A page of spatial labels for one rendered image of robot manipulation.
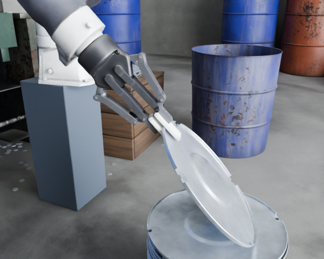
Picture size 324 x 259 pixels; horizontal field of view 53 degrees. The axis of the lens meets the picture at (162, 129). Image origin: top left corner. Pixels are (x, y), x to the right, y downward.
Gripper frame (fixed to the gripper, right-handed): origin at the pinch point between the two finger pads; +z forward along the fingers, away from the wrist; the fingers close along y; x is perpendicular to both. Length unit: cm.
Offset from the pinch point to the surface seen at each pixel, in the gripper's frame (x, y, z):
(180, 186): 55, -30, 34
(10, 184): 49, -81, -12
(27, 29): 84, -43, -57
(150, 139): 93, -40, 19
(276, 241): -4.2, 2.4, 31.4
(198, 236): -4.9, -8.7, 20.6
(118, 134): 76, -43, 5
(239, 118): 81, 3, 35
